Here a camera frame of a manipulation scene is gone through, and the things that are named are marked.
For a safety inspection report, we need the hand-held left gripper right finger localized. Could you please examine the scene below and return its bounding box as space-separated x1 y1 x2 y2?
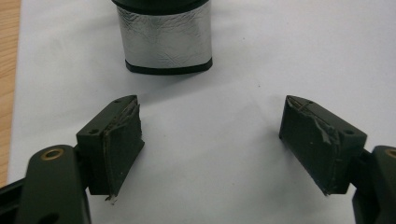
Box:
278 94 368 196

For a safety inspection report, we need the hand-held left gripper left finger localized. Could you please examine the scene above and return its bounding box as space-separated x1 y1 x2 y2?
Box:
76 94 146 202

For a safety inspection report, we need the silver strap heeled sandal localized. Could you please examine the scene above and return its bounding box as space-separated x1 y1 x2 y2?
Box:
111 0 214 76

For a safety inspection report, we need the white paper sheet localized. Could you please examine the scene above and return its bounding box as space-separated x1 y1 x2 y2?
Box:
7 0 396 224

